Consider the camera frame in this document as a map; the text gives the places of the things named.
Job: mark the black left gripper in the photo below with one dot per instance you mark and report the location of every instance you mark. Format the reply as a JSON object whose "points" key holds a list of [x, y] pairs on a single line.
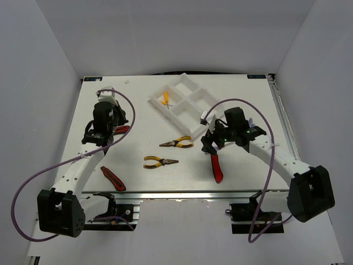
{"points": [[122, 114]]}

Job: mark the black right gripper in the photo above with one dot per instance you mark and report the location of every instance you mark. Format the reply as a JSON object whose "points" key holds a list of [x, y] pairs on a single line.
{"points": [[209, 137]]}

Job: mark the yellow screwdriver short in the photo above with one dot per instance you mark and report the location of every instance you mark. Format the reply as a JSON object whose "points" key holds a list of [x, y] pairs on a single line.
{"points": [[165, 103]]}

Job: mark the yellow screwdriver long shaft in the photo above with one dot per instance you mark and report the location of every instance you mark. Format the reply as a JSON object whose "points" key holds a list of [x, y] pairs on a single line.
{"points": [[166, 99]]}

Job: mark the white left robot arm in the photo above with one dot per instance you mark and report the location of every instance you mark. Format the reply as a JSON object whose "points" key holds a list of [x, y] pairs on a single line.
{"points": [[61, 209]]}

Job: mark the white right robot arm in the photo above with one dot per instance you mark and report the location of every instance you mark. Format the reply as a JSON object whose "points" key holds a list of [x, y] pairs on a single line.
{"points": [[310, 191]]}

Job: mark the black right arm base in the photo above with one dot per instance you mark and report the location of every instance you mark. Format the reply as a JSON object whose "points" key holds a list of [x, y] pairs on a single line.
{"points": [[242, 206]]}

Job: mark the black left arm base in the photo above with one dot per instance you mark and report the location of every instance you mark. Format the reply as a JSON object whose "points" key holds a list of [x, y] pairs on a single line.
{"points": [[119, 216]]}

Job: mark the yellow pliers upper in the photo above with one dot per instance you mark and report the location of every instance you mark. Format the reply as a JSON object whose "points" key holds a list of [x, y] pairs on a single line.
{"points": [[177, 143]]}

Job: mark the yellow pliers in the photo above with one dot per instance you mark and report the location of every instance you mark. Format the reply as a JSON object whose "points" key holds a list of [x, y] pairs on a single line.
{"points": [[177, 143], [160, 162]]}

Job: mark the blue label left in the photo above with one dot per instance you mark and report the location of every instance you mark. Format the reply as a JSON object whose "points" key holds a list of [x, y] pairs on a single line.
{"points": [[92, 79]]}

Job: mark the blue label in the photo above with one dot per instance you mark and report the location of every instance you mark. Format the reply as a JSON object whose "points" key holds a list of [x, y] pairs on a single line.
{"points": [[92, 79], [256, 76]]}

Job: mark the white compartment organizer tray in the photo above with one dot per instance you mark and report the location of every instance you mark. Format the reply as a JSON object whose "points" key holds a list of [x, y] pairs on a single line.
{"points": [[190, 99]]}

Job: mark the yellow pliers lower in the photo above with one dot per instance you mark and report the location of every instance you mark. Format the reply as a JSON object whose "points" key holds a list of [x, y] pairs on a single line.
{"points": [[160, 162]]}

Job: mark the blue label right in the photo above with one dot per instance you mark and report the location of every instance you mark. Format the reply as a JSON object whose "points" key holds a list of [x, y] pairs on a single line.
{"points": [[256, 76]]}

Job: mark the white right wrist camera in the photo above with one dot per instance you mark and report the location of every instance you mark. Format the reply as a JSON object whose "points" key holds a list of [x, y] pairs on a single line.
{"points": [[208, 120]]}

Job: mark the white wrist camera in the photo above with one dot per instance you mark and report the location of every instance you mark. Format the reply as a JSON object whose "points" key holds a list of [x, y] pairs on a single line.
{"points": [[106, 95], [208, 120]]}

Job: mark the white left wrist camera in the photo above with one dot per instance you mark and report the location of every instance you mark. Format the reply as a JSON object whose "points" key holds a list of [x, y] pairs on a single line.
{"points": [[106, 95]]}

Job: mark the aluminium rail front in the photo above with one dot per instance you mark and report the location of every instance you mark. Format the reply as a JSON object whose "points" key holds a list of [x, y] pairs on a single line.
{"points": [[182, 195]]}

